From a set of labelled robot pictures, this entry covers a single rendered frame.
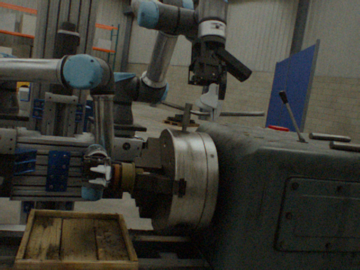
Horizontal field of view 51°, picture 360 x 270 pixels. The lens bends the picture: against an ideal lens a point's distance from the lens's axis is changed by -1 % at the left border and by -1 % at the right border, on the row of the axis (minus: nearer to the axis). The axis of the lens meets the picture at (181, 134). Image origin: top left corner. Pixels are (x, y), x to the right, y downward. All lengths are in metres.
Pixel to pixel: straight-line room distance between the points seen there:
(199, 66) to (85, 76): 0.47
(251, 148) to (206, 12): 0.37
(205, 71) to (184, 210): 0.37
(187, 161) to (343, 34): 12.34
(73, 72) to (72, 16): 0.58
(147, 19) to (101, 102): 0.47
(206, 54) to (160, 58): 0.63
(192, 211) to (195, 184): 0.08
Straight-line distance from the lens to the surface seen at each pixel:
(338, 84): 12.87
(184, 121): 1.09
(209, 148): 1.06
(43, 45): 1.84
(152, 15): 1.08
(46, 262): 1.01
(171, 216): 1.03
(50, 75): 1.38
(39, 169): 1.68
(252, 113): 0.98
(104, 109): 1.44
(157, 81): 1.68
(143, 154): 1.14
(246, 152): 0.99
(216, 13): 1.02
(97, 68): 1.30
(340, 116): 12.69
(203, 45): 0.99
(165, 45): 1.57
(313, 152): 1.08
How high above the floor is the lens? 1.36
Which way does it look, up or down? 7 degrees down
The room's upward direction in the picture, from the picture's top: 8 degrees clockwise
